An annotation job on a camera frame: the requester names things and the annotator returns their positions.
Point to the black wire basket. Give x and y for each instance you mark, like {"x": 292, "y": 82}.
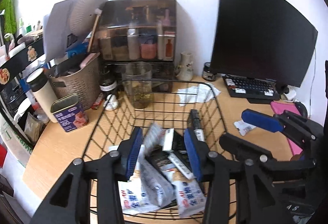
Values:
{"x": 112, "y": 127}

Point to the white round fan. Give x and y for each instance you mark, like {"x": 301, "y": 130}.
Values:
{"x": 83, "y": 16}

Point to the black Face tissue pack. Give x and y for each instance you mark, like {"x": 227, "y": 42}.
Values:
{"x": 194, "y": 122}
{"x": 159, "y": 160}
{"x": 181, "y": 164}
{"x": 173, "y": 141}

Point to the pink mouse pad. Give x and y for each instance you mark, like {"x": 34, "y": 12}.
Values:
{"x": 278, "y": 109}

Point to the small cream ceramic vase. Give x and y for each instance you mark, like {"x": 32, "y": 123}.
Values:
{"x": 185, "y": 70}

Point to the dark brown dropper bottle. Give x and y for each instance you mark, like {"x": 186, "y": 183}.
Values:
{"x": 107, "y": 82}

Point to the small dark glass jar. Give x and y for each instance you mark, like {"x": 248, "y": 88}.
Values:
{"x": 208, "y": 73}

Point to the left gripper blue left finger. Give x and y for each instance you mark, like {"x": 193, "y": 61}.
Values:
{"x": 130, "y": 152}

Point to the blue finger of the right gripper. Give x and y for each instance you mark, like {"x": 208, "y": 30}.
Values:
{"x": 243, "y": 149}
{"x": 263, "y": 121}

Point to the dark acrylic cosmetics organizer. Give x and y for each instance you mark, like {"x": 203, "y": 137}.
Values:
{"x": 132, "y": 31}

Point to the white thermos bottle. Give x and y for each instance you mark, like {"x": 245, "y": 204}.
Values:
{"x": 42, "y": 91}

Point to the small white cracker packet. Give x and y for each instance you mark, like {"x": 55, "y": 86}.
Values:
{"x": 189, "y": 196}

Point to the purple luncheon meat tin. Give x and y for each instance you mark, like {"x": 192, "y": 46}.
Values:
{"x": 69, "y": 113}

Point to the long white pink packet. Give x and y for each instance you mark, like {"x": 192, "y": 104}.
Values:
{"x": 152, "y": 138}

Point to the white crumpled cloth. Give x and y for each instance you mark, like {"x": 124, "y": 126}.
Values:
{"x": 200, "y": 93}

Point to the brown woven plastic basket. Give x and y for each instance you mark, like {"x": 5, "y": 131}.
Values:
{"x": 84, "y": 83}

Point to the long white snack packet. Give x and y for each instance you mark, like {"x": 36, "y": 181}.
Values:
{"x": 159, "y": 190}

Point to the white round-logo sachet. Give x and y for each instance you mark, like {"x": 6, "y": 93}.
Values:
{"x": 243, "y": 127}

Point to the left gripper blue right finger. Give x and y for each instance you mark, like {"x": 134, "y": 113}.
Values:
{"x": 197, "y": 151}

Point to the black curved monitor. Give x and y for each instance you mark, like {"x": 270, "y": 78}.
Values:
{"x": 263, "y": 39}

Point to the dark mechanical keyboard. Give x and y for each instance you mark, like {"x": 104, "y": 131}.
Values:
{"x": 241, "y": 87}

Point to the white Aji cracker packet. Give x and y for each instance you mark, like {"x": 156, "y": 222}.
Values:
{"x": 134, "y": 198}

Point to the clear glass jar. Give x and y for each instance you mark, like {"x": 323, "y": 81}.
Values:
{"x": 136, "y": 79}

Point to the black computer mouse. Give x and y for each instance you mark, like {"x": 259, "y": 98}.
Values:
{"x": 301, "y": 108}

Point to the red lighter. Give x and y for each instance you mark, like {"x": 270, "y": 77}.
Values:
{"x": 98, "y": 101}

